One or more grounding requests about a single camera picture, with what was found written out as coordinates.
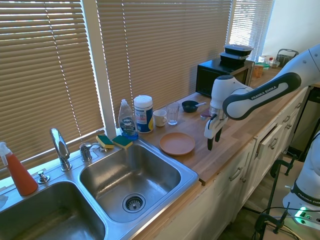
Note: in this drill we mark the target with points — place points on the orange spray bottle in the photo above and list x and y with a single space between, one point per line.
21 175

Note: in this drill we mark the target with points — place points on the small chrome sink knob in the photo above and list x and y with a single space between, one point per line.
43 177

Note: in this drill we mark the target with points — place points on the chrome sink side sprayer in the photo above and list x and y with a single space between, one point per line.
86 151

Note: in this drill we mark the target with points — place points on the metal sink drain strainer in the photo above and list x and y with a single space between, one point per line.
133 202

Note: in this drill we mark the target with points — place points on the black microwave oven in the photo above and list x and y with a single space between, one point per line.
207 77

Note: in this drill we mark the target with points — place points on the orange carton box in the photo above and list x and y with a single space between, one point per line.
258 70

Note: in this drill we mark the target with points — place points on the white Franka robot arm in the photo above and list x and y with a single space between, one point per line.
262 93

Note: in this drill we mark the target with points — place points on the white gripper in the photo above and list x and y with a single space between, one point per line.
212 128

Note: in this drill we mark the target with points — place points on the black C-clamp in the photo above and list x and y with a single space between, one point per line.
275 166
262 220

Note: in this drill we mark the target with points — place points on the clear Dawn dish soap bottle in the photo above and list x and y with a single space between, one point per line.
127 122

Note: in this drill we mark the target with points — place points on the narrow beige window blind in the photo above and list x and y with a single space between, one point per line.
250 25

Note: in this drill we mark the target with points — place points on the clear lidded storage container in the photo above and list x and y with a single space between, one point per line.
266 59

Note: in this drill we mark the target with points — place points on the black bowl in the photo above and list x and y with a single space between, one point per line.
189 107

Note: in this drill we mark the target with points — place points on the clear drinking glass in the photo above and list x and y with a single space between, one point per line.
172 113

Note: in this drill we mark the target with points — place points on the stainless steel double sink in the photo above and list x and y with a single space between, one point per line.
150 175

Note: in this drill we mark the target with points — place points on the white ceramic mug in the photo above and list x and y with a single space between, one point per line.
159 118

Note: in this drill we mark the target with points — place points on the orange plate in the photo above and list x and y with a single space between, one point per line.
177 143

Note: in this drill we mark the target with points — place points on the yellow green sponge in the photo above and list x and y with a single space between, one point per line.
105 141
122 142

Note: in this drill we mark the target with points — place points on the metal spoon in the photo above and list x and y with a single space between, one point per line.
200 104

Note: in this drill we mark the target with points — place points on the black plastic food container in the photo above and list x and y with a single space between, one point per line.
232 60
238 50

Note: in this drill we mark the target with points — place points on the white wipes canister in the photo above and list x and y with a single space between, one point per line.
143 112

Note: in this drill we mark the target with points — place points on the chrome kitchen faucet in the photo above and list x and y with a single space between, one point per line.
60 148

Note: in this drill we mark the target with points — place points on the black appliance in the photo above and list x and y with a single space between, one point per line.
308 120

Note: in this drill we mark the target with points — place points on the wide beige window blind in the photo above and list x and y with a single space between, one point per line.
45 75
165 50

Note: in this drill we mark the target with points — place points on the white kitchen cabinet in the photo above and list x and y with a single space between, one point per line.
225 200

